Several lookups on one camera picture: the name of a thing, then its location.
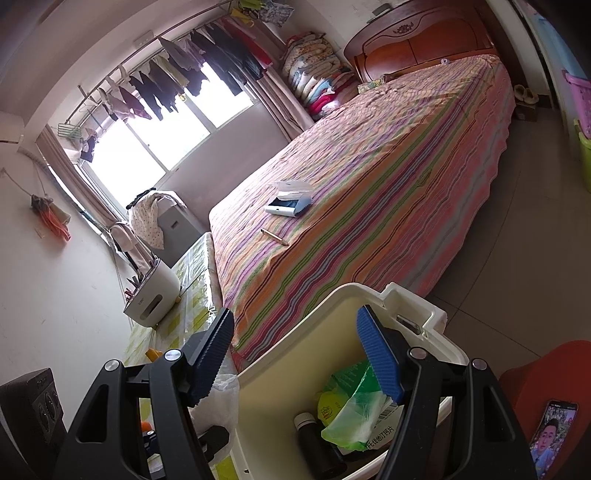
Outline pens in organizer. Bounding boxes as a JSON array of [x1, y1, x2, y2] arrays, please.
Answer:
[[124, 270, 160, 296]]

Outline white tissue box organizer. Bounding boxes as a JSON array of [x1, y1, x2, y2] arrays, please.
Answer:
[[122, 258, 182, 329]]

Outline yellow pencil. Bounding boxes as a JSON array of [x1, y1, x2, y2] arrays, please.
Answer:
[[260, 227, 290, 246]]

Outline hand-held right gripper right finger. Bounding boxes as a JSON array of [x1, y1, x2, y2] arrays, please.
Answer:
[[356, 305, 539, 480]]

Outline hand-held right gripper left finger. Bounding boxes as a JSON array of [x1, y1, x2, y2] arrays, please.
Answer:
[[54, 307, 236, 480]]

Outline dark bottle with white cap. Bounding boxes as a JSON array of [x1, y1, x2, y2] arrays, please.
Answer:
[[294, 412, 348, 479]]

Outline clear plastic bag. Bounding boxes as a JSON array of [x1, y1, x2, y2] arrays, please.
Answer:
[[198, 355, 242, 437]]

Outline translucent plastic bag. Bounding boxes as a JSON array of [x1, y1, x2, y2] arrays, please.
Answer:
[[321, 389, 394, 452]]

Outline wooden headboard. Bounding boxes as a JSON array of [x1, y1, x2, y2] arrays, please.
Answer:
[[342, 0, 498, 82]]

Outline red plastic stool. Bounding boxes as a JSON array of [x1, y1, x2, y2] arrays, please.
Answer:
[[499, 340, 591, 480]]

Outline stack of folded quilts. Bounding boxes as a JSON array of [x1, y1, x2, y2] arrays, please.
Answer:
[[281, 31, 359, 121]]

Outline beige curtain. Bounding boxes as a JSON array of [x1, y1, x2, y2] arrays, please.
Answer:
[[252, 68, 315, 142], [36, 126, 122, 228]]

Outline window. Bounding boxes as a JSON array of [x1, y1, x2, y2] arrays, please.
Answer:
[[78, 60, 260, 209]]

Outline striped bed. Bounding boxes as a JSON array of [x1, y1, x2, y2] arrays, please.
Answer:
[[209, 52, 517, 371]]

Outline row of hanging clothes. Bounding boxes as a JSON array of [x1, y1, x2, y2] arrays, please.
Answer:
[[98, 18, 279, 123]]

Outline pink plastic basket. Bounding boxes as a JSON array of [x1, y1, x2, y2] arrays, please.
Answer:
[[560, 68, 591, 140]]

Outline dark hanging garment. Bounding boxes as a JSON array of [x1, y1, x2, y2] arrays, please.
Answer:
[[79, 134, 100, 164]]

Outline wall air conditioner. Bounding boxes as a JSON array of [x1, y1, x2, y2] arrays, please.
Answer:
[[0, 111, 27, 147]]

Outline white trash bin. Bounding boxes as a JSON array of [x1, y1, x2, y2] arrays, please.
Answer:
[[230, 282, 472, 480]]

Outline smartphone with lit screen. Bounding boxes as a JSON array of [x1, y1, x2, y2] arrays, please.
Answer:
[[529, 399, 580, 480]]

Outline green plastic basket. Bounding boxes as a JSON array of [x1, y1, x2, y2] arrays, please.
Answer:
[[573, 119, 591, 182]]

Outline cloths hanging on wall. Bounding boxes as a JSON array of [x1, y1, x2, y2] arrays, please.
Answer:
[[30, 193, 73, 241]]

